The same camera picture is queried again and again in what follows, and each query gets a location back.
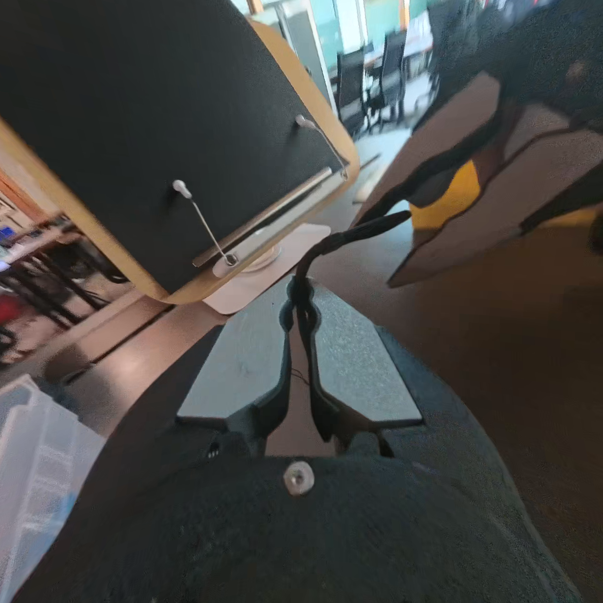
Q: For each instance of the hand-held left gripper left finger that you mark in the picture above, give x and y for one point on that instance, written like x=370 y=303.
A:
x=235 y=372

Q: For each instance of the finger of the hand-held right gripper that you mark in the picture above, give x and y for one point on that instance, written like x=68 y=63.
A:
x=452 y=122
x=518 y=212

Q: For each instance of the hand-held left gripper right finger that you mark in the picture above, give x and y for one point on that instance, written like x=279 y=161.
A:
x=358 y=372

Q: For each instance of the yellow plastic bin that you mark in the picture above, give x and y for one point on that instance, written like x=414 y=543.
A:
x=452 y=198

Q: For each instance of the clear plastic bin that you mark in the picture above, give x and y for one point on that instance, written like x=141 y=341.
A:
x=37 y=471

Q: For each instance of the black office chair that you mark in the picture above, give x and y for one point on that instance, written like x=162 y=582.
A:
x=351 y=89
x=391 y=70

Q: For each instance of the grey cabinet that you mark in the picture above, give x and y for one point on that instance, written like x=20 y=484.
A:
x=306 y=52

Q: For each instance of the black wood-edged display panel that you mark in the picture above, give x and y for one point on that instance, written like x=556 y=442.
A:
x=141 y=117

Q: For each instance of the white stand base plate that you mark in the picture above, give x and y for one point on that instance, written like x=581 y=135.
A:
x=282 y=264

